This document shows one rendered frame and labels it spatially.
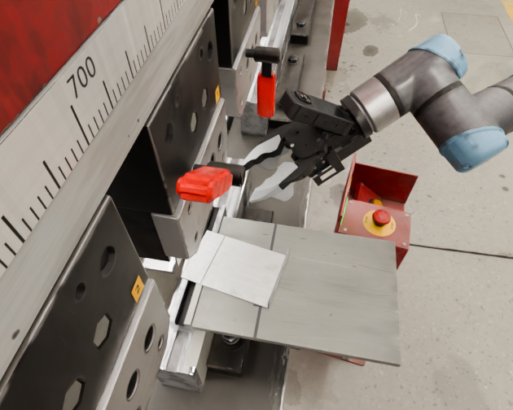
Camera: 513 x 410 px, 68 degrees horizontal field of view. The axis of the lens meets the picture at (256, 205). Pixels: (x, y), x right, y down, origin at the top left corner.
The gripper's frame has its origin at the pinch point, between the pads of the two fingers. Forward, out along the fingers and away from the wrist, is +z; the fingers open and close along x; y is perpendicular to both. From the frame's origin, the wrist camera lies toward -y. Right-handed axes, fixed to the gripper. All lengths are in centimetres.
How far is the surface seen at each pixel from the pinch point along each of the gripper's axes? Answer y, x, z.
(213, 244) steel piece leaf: -1.8, -8.2, 8.2
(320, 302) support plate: 3.9, -21.6, -1.2
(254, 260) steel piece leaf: 0.6, -12.8, 4.1
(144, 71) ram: -35.2, -19.8, -6.6
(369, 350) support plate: 5.3, -29.4, -3.7
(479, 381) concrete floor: 127, -32, -14
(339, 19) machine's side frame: 116, 165, -65
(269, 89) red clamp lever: -13.6, -1.5, -10.9
